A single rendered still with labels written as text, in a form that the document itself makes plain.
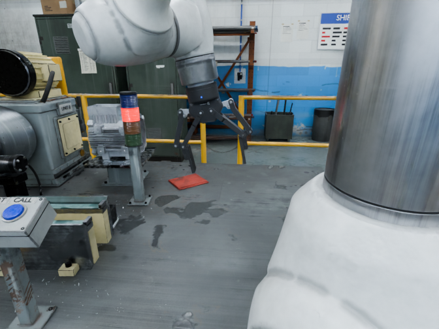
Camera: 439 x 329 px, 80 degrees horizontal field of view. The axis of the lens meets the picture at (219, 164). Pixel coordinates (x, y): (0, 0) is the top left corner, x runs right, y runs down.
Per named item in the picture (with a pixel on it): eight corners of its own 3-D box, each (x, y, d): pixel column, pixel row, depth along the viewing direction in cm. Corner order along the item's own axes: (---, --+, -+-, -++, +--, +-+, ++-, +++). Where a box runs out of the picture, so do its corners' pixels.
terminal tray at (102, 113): (89, 124, 111) (86, 106, 108) (99, 119, 121) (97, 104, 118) (117, 124, 111) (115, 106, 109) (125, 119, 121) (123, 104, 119)
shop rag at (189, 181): (196, 174, 131) (196, 172, 130) (209, 182, 121) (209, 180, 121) (168, 181, 123) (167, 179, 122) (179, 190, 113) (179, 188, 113)
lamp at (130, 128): (121, 134, 92) (119, 121, 90) (127, 130, 98) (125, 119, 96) (138, 134, 92) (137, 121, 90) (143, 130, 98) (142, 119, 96)
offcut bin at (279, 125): (289, 137, 538) (292, 96, 510) (292, 143, 494) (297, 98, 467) (263, 136, 543) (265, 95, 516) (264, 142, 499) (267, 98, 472)
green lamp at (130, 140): (123, 147, 93) (121, 134, 92) (128, 142, 99) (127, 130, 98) (140, 147, 93) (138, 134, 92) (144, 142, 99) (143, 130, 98)
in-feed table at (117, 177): (88, 190, 113) (83, 164, 109) (112, 168, 138) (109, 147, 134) (144, 190, 113) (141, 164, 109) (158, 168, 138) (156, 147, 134)
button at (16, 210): (3, 224, 43) (-3, 218, 42) (14, 209, 45) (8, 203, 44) (21, 224, 43) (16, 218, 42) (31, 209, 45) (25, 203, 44)
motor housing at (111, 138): (91, 162, 112) (83, 117, 106) (107, 149, 130) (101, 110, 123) (138, 161, 112) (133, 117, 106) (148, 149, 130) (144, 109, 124)
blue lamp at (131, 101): (117, 108, 89) (116, 94, 87) (123, 106, 95) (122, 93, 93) (135, 108, 89) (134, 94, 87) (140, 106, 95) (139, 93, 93)
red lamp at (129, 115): (119, 121, 90) (117, 108, 89) (125, 119, 96) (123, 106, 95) (137, 121, 90) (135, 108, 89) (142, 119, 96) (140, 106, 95)
